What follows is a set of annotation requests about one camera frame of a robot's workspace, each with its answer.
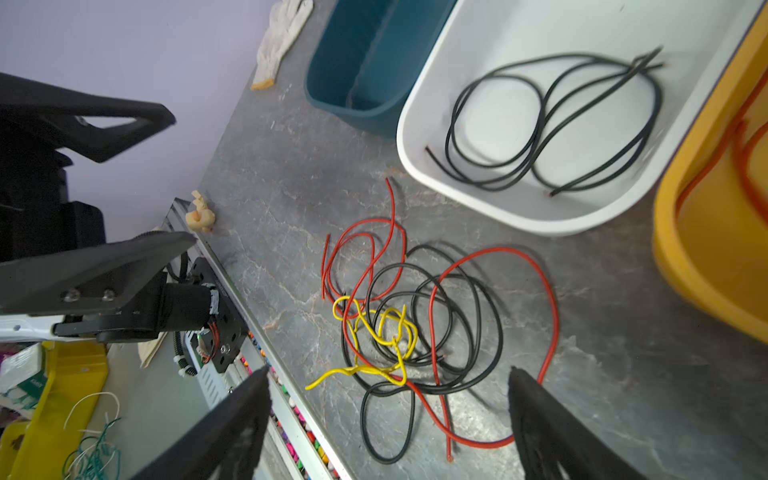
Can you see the white work glove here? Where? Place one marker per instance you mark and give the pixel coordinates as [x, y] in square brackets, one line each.
[286, 21]

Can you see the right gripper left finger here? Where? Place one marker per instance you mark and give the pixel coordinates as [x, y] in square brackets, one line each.
[227, 443]

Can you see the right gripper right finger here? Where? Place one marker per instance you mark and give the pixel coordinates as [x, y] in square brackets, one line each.
[552, 443]

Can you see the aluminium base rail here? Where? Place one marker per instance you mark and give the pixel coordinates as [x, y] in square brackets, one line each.
[302, 444]

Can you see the yellow plastic bin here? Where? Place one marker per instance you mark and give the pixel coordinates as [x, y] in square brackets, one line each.
[710, 214]

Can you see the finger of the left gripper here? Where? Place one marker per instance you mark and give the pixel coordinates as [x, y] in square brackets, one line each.
[96, 127]

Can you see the yellow crate outside cell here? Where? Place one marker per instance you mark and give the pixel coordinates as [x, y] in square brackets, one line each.
[42, 447]

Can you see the dark teal plastic bin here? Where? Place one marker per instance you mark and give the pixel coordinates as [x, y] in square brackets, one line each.
[369, 58]

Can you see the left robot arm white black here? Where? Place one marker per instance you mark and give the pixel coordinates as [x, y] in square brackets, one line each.
[38, 218]

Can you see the white plastic bin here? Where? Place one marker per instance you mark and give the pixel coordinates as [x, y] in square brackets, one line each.
[554, 117]

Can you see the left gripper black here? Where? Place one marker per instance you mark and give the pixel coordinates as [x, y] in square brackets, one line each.
[94, 279]

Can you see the small yellow toy figure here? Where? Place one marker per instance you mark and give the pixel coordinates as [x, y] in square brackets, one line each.
[201, 218]

